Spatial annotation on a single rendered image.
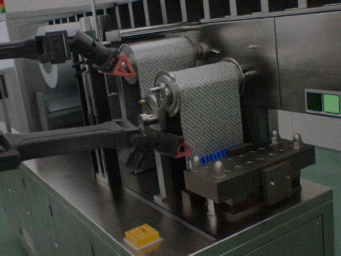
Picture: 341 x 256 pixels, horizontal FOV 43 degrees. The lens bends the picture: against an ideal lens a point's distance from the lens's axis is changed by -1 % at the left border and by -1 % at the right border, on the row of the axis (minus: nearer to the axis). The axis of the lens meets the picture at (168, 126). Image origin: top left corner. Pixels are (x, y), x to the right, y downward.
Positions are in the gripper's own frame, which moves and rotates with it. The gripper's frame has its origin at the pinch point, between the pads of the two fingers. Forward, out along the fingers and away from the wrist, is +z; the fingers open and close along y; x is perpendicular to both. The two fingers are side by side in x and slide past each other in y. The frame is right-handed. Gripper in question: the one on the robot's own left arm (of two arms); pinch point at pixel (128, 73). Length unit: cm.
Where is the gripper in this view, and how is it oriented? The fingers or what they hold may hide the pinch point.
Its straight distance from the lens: 128.9
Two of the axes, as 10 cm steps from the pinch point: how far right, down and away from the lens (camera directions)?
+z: 7.3, 4.4, 5.2
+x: 4.5, -8.9, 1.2
